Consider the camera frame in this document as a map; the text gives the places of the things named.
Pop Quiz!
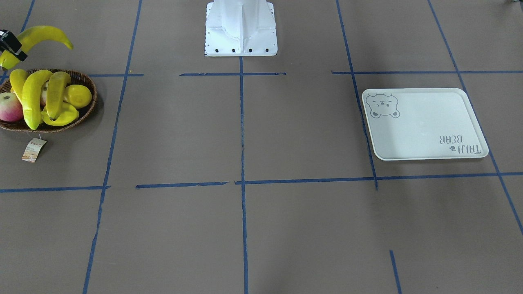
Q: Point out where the yellow banana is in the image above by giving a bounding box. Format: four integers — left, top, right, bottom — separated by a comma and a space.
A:
46, 71, 72, 119
0, 25, 74, 71
21, 69, 53, 130
9, 69, 30, 103

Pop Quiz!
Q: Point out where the brown wicker basket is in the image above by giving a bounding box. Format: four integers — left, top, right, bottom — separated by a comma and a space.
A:
1, 69, 98, 133

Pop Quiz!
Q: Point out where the red pink apple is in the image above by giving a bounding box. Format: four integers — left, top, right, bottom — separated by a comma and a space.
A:
0, 92, 24, 122

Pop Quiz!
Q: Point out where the yellow lemon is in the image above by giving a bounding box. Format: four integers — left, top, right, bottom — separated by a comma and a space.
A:
63, 85, 93, 109

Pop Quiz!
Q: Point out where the yellow starfruit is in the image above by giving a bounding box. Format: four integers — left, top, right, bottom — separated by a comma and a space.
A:
41, 102, 80, 127

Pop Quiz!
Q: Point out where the paper price tag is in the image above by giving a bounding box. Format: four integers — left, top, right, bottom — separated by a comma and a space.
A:
21, 138, 47, 163

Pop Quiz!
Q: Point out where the white rectangular bear tray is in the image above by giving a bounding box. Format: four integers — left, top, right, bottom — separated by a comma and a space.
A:
361, 88, 489, 161

